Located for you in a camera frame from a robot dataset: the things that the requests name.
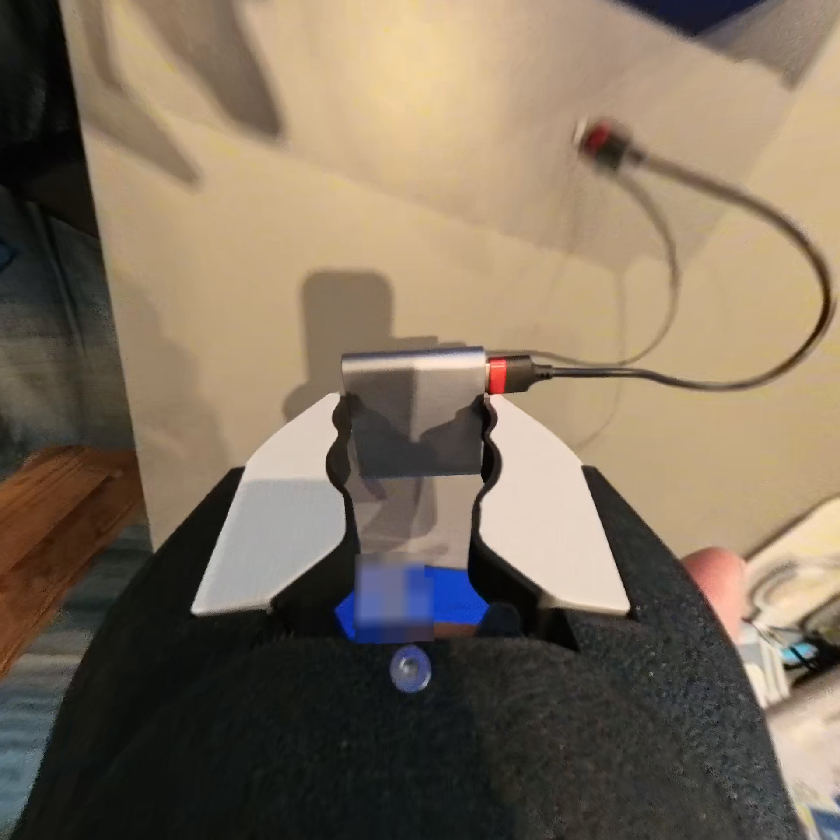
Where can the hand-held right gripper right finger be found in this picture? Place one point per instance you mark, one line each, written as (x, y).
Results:
(558, 525)

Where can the person's grey trousers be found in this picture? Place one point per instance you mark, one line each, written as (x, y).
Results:
(52, 341)

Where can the grey usb hub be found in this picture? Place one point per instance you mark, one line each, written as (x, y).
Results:
(413, 374)

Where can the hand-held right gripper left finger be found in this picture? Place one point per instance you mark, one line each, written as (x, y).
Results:
(262, 525)

